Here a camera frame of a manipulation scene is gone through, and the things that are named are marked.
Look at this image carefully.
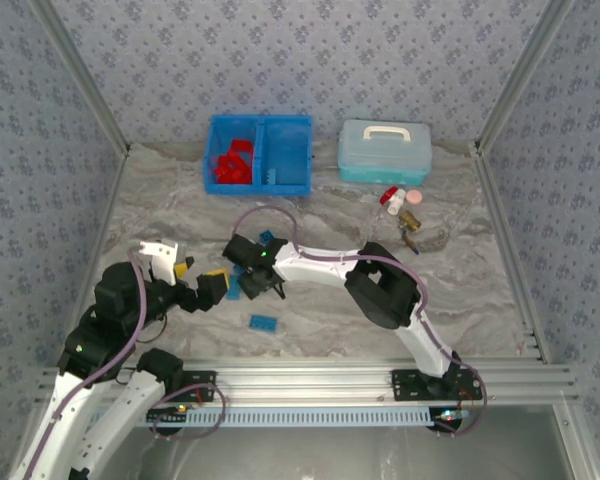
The blue two-compartment plastic bin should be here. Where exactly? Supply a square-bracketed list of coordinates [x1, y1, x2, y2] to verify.
[203, 114, 314, 197]

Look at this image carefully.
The black controller board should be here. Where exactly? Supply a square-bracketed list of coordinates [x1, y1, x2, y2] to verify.
[146, 403, 190, 432]
[432, 407, 470, 432]

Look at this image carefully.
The brass valve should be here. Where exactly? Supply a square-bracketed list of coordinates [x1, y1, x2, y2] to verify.
[397, 209, 422, 255]

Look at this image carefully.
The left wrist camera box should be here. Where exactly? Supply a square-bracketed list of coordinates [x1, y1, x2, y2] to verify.
[128, 238, 189, 286]

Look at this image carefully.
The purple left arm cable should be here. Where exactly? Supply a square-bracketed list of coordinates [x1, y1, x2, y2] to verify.
[22, 248, 227, 442]

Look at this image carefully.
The aluminium table side rail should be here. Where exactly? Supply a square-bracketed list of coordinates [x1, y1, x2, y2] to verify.
[56, 143, 131, 366]
[472, 142, 552, 365]

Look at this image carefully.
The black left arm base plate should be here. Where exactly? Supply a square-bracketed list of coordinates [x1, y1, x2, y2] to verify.
[159, 369, 217, 403]

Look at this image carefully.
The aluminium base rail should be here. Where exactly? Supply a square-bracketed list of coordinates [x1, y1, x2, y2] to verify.
[34, 357, 579, 405]

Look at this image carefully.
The slotted light blue cable duct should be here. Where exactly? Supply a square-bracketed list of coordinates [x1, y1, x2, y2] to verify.
[97, 405, 435, 430]

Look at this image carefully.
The white valve with red handle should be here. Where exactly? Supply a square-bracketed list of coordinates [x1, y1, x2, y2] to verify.
[378, 185, 407, 216]

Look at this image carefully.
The translucent blue case with handle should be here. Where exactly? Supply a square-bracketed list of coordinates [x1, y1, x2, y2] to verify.
[337, 118, 434, 185]

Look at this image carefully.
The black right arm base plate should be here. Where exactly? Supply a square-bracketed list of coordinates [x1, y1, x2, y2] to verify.
[390, 368, 484, 403]

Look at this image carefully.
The aluminium frame post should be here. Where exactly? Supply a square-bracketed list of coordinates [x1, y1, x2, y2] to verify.
[29, 0, 132, 157]
[473, 0, 576, 154]

